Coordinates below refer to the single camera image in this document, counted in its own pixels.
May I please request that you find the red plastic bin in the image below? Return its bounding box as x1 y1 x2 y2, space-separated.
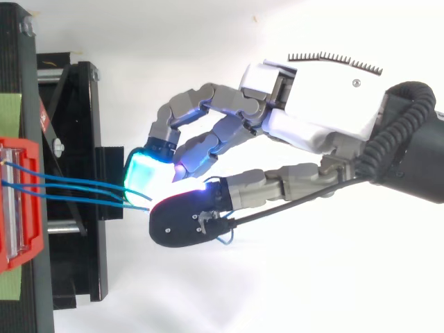
0 137 45 275

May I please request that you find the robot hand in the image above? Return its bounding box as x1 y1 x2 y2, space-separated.
123 51 389 249

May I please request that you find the thin black cable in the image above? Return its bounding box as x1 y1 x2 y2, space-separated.
227 176 368 232

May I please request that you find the black stand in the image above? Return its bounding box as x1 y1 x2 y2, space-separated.
0 1 125 333

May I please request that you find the blue cable bundle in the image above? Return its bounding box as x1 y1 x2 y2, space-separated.
0 160 154 212

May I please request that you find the black coiled cable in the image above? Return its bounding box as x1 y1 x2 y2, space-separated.
357 81 436 182

